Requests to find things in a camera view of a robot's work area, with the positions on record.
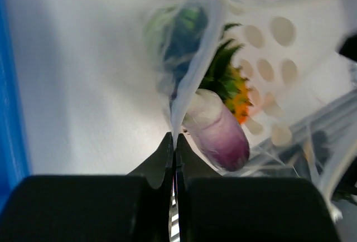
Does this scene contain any clear zip top bag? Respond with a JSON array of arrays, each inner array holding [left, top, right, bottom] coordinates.
[[143, 0, 356, 220]]

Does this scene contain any blue plastic bin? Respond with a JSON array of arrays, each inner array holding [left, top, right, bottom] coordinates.
[[1, 0, 30, 203]]

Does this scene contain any dark purple toy eggplant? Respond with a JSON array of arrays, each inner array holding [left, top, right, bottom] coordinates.
[[182, 89, 250, 172]]

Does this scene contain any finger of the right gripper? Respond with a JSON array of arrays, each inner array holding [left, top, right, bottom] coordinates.
[[337, 32, 357, 60]]

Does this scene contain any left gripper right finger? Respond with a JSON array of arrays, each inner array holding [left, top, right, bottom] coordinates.
[[175, 134, 340, 241]]

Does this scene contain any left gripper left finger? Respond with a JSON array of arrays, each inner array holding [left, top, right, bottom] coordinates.
[[1, 133, 173, 241]]

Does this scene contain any toy pineapple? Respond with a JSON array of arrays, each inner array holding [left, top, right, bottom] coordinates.
[[199, 22, 253, 124]]

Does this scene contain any green toy ball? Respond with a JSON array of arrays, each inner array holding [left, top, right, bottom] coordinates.
[[146, 6, 208, 100]]

